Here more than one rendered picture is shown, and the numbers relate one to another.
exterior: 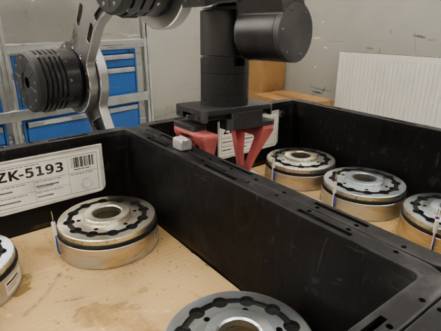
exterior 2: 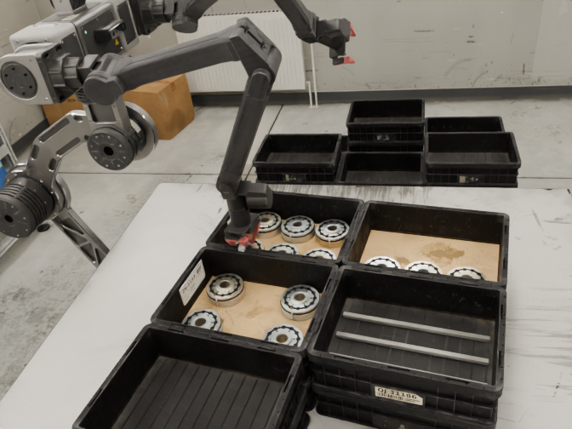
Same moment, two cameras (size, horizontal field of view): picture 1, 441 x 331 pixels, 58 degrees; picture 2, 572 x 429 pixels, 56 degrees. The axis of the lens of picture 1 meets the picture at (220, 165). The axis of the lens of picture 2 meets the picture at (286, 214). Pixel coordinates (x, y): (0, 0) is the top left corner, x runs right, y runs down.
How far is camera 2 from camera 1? 1.14 m
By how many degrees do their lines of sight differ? 29
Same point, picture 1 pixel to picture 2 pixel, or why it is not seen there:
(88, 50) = (52, 176)
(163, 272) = (257, 294)
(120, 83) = not seen: outside the picture
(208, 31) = (233, 203)
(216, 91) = (242, 221)
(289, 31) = (268, 199)
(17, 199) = (187, 295)
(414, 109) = not seen: hidden behind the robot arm
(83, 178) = (199, 276)
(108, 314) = (255, 311)
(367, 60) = (204, 24)
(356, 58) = not seen: hidden behind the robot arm
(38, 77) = (27, 214)
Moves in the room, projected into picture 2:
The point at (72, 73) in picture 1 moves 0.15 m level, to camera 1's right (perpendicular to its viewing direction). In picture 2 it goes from (43, 197) to (85, 181)
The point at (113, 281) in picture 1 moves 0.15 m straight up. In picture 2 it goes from (245, 304) to (236, 261)
